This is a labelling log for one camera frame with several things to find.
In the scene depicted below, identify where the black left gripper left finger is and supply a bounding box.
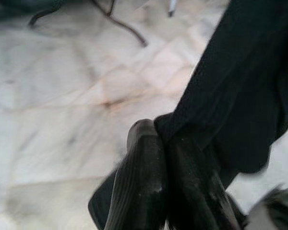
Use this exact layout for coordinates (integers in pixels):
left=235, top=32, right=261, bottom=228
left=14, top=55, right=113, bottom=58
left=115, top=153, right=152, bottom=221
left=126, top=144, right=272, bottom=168
left=87, top=118, right=168, bottom=230

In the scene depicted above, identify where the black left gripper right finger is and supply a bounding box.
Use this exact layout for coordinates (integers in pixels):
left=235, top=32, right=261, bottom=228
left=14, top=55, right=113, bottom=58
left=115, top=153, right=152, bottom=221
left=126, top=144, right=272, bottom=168
left=167, top=136, right=245, bottom=230

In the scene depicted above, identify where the black printed T-shirt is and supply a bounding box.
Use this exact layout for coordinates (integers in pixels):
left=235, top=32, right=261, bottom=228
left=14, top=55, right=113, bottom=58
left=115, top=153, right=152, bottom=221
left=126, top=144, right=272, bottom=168
left=153, top=0, right=288, bottom=190

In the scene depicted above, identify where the marble table red edge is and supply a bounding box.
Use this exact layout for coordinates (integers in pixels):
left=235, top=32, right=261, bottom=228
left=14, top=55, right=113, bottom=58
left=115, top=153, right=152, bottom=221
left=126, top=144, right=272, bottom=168
left=28, top=0, right=149, bottom=47

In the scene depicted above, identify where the silver metal clothes rack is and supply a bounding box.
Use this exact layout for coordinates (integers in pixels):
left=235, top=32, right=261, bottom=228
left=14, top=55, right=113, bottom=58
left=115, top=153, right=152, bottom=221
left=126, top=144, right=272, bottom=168
left=167, top=0, right=178, bottom=18

